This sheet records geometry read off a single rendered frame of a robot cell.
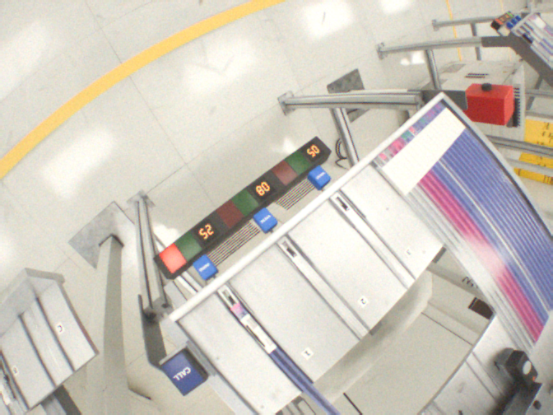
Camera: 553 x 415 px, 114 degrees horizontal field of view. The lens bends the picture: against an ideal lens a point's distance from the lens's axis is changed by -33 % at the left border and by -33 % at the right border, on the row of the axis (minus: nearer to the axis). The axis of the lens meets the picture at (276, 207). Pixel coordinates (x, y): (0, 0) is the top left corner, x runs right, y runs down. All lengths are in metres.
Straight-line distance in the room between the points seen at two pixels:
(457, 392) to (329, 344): 0.26
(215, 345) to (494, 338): 0.48
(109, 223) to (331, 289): 0.87
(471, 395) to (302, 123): 1.14
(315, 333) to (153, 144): 0.85
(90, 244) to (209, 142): 0.61
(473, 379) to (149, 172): 1.09
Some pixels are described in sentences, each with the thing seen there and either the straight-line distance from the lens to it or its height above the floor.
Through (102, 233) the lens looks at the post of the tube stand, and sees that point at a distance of 1.10.
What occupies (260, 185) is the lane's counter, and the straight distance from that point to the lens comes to 0.42.
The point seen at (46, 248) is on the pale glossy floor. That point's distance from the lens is 1.18.
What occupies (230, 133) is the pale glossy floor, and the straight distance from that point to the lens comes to 1.08.
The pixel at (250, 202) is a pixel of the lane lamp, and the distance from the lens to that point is 0.41.
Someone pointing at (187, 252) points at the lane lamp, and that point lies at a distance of 0.41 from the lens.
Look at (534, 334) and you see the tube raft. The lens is 0.66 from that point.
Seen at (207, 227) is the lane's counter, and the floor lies 0.66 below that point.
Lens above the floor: 1.02
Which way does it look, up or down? 55 degrees down
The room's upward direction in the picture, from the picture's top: 121 degrees clockwise
